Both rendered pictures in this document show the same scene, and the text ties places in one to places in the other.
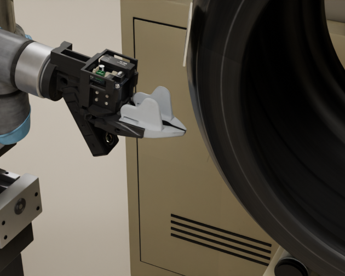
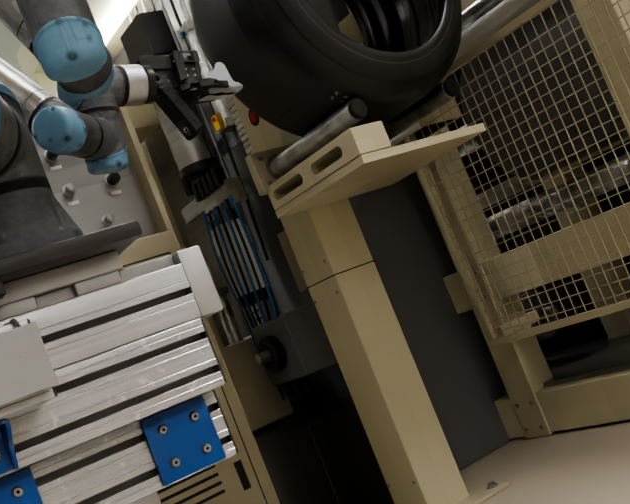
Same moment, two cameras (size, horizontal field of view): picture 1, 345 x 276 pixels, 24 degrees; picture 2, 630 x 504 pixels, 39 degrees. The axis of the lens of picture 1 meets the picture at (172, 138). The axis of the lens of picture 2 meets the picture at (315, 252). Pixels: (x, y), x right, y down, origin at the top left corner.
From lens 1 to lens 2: 188 cm
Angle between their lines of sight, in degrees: 69
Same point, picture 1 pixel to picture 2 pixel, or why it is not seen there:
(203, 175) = not seen: hidden behind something
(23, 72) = (133, 70)
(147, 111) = (220, 71)
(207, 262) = not seen: outside the picture
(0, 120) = (119, 133)
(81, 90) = (178, 67)
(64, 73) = (154, 72)
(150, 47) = not seen: hidden behind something
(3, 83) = (114, 94)
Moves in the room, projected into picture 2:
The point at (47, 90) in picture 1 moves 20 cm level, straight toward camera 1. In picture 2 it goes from (155, 78) to (247, 28)
